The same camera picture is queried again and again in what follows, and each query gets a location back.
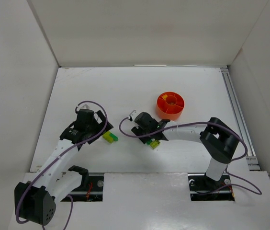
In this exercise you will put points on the lime green lego stack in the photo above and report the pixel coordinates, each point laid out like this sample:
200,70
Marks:
107,136

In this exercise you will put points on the orange divided round container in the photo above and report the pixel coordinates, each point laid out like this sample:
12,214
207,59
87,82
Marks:
171,108

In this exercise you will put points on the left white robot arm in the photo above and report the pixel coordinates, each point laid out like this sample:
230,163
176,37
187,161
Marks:
36,200

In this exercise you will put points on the aluminium rail right side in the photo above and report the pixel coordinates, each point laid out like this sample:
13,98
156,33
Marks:
252,160

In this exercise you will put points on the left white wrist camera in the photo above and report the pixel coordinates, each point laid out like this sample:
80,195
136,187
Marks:
81,106

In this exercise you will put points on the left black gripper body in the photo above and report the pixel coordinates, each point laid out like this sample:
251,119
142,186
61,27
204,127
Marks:
104,123

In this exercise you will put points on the lime square lego brick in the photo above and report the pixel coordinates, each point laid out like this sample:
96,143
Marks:
154,144

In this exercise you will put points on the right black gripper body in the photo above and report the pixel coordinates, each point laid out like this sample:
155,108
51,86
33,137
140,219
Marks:
148,135

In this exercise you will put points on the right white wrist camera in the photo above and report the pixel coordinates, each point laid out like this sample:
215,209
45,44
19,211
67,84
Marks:
132,115

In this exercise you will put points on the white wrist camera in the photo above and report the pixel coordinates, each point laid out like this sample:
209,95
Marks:
81,106
132,115

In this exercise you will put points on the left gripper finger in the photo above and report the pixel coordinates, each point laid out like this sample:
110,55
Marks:
100,117
96,129

